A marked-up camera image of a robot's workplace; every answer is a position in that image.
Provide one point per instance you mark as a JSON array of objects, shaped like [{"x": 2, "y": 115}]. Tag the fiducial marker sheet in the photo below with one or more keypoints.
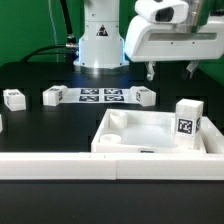
[{"x": 98, "y": 95}]

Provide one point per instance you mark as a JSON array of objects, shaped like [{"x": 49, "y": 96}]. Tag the white square table top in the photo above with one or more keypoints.
[{"x": 135, "y": 131}]

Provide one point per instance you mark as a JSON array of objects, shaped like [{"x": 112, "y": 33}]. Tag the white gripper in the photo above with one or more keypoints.
[{"x": 167, "y": 30}]

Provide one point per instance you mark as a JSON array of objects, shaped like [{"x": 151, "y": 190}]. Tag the white front fence bar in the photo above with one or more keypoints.
[{"x": 111, "y": 166}]

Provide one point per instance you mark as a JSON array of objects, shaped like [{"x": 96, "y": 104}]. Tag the white right fence bar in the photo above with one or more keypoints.
[{"x": 212, "y": 137}]

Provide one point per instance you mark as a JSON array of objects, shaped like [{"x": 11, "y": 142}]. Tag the white fence bar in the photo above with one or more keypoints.
[
  {"x": 111, "y": 166},
  {"x": 212, "y": 137}
]

